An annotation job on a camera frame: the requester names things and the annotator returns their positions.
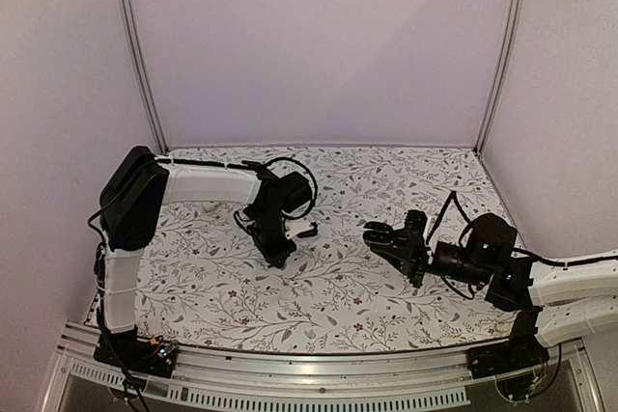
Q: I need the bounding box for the left aluminium corner post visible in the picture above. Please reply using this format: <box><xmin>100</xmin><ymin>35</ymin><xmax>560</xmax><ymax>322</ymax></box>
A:
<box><xmin>118</xmin><ymin>0</ymin><xmax>169</xmax><ymax>153</ymax></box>

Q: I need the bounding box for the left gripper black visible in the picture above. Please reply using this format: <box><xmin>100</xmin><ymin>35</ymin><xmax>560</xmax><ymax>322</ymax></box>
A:
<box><xmin>251</xmin><ymin>209</ymin><xmax>298</xmax><ymax>270</ymax></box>

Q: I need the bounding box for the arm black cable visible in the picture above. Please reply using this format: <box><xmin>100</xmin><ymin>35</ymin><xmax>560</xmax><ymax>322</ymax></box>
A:
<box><xmin>427</xmin><ymin>189</ymin><xmax>477</xmax><ymax>249</ymax></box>
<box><xmin>265</xmin><ymin>155</ymin><xmax>320</xmax><ymax>215</ymax></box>

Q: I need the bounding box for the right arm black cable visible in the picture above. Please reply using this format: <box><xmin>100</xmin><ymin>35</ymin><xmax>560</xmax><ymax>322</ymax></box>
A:
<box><xmin>427</xmin><ymin>189</ymin><xmax>477</xmax><ymax>249</ymax></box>

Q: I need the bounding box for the floral patterned table mat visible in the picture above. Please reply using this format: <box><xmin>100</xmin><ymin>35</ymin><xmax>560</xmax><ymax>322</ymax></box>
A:
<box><xmin>134</xmin><ymin>146</ymin><xmax>515</xmax><ymax>354</ymax></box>

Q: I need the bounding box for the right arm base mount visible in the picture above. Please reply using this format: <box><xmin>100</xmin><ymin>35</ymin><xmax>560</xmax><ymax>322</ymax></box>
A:
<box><xmin>465</xmin><ymin>309</ymin><xmax>549</xmax><ymax>379</ymax></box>

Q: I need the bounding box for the white charging case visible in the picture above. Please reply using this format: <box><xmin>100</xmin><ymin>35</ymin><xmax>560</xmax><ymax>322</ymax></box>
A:
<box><xmin>202</xmin><ymin>202</ymin><xmax>220</xmax><ymax>212</ymax></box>

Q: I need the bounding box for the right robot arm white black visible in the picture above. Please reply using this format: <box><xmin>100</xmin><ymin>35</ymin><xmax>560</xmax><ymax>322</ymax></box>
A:
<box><xmin>362</xmin><ymin>210</ymin><xmax>617</xmax><ymax>370</ymax></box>

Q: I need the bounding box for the black earbud charging case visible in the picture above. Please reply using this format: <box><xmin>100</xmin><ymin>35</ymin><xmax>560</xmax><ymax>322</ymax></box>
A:
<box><xmin>362</xmin><ymin>224</ymin><xmax>394</xmax><ymax>247</ymax></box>

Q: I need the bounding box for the right aluminium corner post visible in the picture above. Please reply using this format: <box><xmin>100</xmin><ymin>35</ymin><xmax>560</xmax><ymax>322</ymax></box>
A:
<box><xmin>474</xmin><ymin>0</ymin><xmax>524</xmax><ymax>158</ymax></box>

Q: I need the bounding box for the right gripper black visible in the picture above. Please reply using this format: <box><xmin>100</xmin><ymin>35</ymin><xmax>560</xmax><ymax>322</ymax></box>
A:
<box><xmin>371</xmin><ymin>228</ymin><xmax>492</xmax><ymax>288</ymax></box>

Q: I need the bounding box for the aluminium front rail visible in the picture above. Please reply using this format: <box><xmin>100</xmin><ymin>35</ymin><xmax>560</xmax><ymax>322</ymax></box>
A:
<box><xmin>41</xmin><ymin>322</ymin><xmax>609</xmax><ymax>411</ymax></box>

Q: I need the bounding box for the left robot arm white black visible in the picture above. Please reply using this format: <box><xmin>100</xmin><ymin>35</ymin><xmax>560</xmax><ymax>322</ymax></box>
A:
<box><xmin>88</xmin><ymin>146</ymin><xmax>318</xmax><ymax>368</ymax></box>

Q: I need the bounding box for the aluminium corner post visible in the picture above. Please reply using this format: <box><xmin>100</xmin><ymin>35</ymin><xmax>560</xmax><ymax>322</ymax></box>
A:
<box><xmin>118</xmin><ymin>0</ymin><xmax>169</xmax><ymax>153</ymax></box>
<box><xmin>474</xmin><ymin>0</ymin><xmax>524</xmax><ymax>158</ymax></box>

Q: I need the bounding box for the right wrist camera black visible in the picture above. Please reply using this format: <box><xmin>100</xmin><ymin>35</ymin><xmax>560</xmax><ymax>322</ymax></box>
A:
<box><xmin>404</xmin><ymin>209</ymin><xmax>428</xmax><ymax>240</ymax></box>

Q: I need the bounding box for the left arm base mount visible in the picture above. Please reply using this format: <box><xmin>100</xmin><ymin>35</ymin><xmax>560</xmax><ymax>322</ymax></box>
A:
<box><xmin>94</xmin><ymin>329</ymin><xmax>179</xmax><ymax>378</ymax></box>

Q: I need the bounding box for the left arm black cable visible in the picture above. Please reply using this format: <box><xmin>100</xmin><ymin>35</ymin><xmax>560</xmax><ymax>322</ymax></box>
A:
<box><xmin>265</xmin><ymin>155</ymin><xmax>320</xmax><ymax>215</ymax></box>

